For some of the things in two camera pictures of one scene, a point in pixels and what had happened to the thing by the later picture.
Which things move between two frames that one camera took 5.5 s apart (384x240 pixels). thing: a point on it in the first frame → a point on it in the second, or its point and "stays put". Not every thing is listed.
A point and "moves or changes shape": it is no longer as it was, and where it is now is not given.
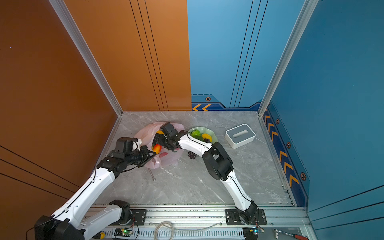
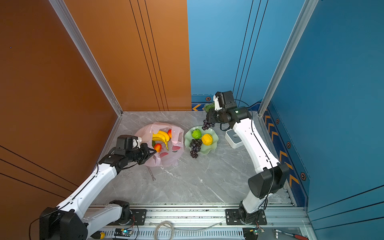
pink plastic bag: (168, 157) stays put
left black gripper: (147, 156) stays put
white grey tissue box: (239, 135) stays put
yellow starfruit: (206, 136) stays put
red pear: (157, 148) moves or changes shape
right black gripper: (161, 137) → (211, 116)
